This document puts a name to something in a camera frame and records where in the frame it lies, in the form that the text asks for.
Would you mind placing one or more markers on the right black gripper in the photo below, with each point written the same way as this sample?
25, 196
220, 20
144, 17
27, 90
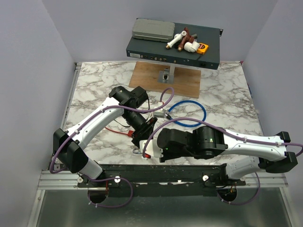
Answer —
164, 157

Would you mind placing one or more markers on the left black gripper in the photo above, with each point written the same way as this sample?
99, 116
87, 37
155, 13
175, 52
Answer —
144, 131

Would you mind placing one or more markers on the red cable padlock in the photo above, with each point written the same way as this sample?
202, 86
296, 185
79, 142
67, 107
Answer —
128, 134

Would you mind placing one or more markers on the brass padlock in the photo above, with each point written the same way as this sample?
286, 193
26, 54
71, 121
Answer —
136, 151

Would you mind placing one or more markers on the blue cable lock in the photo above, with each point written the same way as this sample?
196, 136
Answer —
189, 101

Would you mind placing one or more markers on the wooden base board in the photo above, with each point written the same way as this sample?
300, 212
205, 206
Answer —
186, 82

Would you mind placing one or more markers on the dark blue network switch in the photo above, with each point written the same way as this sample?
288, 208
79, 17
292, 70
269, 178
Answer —
156, 51

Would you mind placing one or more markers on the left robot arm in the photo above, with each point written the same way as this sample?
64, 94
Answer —
69, 145

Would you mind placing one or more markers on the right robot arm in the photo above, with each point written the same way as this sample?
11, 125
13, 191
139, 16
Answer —
268, 153

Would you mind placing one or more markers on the white pvc elbow fitting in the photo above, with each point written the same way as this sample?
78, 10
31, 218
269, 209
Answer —
191, 47

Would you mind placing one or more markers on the white pvc pipe fitting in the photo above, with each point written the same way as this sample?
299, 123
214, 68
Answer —
176, 39

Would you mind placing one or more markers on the yellow tape measure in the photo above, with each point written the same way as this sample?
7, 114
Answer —
202, 48

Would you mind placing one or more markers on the grey plastic tool case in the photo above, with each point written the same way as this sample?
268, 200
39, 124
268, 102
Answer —
153, 30

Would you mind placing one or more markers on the brown pipe fitting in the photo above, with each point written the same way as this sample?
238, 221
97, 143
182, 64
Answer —
187, 38

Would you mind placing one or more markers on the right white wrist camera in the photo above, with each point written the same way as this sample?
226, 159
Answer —
153, 150

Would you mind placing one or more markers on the black mounting base plate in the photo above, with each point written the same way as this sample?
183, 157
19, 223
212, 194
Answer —
124, 181

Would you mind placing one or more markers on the metal bracket with lock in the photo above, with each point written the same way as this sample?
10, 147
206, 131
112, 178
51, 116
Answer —
165, 76

